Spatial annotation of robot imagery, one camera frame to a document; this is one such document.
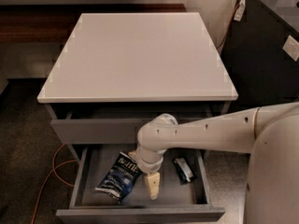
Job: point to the dark wooden bench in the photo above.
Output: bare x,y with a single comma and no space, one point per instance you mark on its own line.
54,23

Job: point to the black side cabinet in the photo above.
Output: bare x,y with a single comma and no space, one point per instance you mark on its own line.
262,72

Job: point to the small black snack packet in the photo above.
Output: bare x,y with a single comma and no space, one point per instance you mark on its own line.
184,171

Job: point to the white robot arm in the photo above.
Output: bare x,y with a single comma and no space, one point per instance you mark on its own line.
270,134

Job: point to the grey top drawer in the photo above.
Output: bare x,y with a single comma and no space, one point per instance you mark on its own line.
118,123

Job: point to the white cable tag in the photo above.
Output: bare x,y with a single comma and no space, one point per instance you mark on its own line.
240,10

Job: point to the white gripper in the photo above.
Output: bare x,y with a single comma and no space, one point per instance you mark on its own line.
150,165

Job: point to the blue chip bag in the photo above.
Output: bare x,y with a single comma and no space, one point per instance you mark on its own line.
120,179

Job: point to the white wall outlet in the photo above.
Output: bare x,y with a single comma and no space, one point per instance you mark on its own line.
291,47

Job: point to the grey drawer cabinet white top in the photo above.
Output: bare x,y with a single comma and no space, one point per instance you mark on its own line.
138,58

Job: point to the grey drawer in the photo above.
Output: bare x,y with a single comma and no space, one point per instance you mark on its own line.
176,203
118,123

